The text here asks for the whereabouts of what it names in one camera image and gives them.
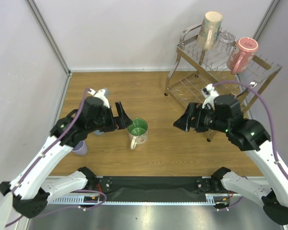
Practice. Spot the lilac plastic cup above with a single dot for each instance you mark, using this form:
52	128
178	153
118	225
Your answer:
80	149

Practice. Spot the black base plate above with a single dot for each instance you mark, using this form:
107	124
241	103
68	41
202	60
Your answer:
138	185

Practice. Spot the aluminium slotted rail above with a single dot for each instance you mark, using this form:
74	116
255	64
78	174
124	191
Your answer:
146	199

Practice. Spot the aluminium left corner post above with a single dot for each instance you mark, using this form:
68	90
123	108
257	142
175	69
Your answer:
33	7

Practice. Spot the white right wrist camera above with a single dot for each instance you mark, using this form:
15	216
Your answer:
210	93

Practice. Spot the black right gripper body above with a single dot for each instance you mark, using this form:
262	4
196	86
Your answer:
197	117

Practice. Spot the clear glass cup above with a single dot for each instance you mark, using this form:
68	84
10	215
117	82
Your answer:
224	42

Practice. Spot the white object bottom left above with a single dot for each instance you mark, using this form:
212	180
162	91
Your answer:
6	205

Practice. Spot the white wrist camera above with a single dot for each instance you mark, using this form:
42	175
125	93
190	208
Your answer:
101	94
210	93

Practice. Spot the aluminium right corner post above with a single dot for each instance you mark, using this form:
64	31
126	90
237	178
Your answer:
265	19

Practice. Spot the blue plastic cup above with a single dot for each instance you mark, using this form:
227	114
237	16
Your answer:
98	133

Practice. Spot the aluminium corner post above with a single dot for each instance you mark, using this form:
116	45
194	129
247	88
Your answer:
33	7
265	19

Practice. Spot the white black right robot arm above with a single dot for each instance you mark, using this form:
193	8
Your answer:
224	114

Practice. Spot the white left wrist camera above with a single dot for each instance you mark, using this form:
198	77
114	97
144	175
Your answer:
101	94

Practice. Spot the cream patterned ceramic mug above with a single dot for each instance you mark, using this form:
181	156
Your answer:
209	31

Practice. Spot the green interior white mug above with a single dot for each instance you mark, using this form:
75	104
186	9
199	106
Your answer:
138	132

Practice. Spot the steel wire dish rack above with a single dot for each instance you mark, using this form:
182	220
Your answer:
195	68

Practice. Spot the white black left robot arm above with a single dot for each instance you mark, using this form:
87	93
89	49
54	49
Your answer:
30	193

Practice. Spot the pink ceramic mug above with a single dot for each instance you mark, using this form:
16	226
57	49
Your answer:
241	55

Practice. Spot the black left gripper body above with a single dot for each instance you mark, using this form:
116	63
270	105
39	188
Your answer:
105	123

